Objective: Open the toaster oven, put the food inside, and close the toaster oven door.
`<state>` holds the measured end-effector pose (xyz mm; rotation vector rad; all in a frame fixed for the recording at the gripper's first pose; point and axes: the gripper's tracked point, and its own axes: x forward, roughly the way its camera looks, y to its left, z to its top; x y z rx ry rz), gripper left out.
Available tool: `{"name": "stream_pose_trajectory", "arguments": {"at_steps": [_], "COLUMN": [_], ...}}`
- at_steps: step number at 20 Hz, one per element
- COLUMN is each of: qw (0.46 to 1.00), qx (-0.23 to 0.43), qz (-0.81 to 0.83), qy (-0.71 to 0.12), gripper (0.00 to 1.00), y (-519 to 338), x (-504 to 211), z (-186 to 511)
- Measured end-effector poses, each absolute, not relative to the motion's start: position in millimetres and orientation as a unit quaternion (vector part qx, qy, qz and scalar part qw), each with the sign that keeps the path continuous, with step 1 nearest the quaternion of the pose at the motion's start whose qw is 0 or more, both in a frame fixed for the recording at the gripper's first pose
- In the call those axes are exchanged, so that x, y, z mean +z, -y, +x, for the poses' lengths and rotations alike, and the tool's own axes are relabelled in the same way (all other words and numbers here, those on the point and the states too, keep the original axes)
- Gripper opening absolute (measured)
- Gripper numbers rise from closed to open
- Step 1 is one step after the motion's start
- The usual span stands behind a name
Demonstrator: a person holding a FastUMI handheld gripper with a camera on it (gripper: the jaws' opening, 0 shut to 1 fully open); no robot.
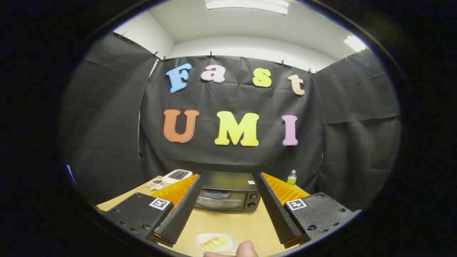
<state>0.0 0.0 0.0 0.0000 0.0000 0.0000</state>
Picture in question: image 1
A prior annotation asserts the small ceiling light panel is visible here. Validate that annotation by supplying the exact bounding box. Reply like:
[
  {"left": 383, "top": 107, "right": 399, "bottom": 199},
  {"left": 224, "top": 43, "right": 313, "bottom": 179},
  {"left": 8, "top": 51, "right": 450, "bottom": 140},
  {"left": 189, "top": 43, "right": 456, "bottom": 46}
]
[{"left": 344, "top": 35, "right": 367, "bottom": 52}]

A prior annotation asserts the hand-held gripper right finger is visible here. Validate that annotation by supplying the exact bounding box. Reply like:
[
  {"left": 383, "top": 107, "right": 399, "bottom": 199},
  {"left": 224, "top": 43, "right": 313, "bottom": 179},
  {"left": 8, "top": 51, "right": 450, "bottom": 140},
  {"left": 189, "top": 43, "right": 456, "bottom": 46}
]
[{"left": 253, "top": 172, "right": 361, "bottom": 249}]

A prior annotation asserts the yellow bread roll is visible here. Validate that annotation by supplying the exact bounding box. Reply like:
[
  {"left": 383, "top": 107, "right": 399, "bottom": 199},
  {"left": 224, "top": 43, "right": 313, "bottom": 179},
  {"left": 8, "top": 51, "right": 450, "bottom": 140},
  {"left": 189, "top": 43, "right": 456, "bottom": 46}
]
[{"left": 200, "top": 236, "right": 230, "bottom": 250}]

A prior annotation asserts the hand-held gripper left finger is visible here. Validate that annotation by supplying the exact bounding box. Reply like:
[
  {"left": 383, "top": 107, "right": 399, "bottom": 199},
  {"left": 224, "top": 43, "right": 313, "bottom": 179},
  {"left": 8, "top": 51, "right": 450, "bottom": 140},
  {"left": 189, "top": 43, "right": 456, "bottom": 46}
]
[{"left": 102, "top": 174, "right": 201, "bottom": 248}]

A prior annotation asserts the white pop-up toaster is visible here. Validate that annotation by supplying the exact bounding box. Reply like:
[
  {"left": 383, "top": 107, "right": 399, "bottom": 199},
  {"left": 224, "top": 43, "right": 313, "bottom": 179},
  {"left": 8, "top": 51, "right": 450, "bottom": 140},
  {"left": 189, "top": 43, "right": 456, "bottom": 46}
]
[{"left": 162, "top": 169, "right": 193, "bottom": 188}]

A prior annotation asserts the long ceiling light panel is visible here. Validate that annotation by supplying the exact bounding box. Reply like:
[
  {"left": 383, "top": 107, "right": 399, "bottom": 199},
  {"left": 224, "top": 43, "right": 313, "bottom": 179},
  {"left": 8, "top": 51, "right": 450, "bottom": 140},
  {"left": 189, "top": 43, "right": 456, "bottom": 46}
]
[{"left": 205, "top": 0, "right": 289, "bottom": 15}]

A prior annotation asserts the white plate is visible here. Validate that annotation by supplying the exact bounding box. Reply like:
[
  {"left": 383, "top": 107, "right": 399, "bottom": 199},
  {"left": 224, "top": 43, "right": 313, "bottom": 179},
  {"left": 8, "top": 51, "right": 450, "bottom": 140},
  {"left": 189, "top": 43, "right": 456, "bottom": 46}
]
[{"left": 195, "top": 233, "right": 238, "bottom": 254}]

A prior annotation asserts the black toaster oven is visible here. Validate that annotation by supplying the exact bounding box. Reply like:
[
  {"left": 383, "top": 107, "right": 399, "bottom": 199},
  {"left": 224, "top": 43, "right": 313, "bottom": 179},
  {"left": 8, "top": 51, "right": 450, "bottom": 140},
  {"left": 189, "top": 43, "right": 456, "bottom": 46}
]
[{"left": 195, "top": 171, "right": 262, "bottom": 213}]

